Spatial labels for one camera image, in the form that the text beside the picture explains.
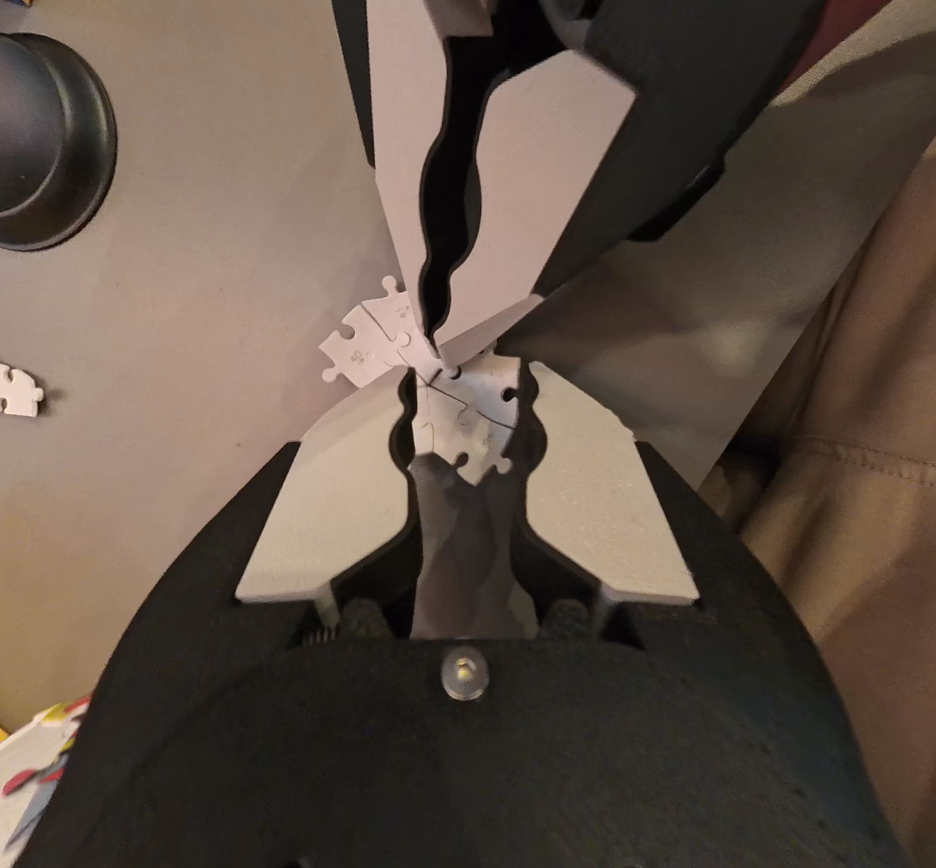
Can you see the black round display stand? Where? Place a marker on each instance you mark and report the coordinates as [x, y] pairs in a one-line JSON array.
[[44, 151]]

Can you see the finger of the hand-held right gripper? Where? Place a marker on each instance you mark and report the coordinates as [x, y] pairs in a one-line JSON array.
[[541, 173], [406, 114]]

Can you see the partly built colourful puzzle ball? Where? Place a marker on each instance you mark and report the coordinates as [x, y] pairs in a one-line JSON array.
[[29, 773]]

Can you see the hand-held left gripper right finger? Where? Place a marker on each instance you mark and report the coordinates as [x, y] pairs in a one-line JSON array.
[[607, 502]]

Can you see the joined white puzzle pieces cluster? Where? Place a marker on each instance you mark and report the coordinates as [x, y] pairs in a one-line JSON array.
[[362, 349]]

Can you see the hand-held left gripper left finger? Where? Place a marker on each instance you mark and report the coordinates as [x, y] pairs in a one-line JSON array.
[[329, 502]]

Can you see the white puzzle piece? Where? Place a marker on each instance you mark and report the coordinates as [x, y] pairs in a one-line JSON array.
[[18, 389]]

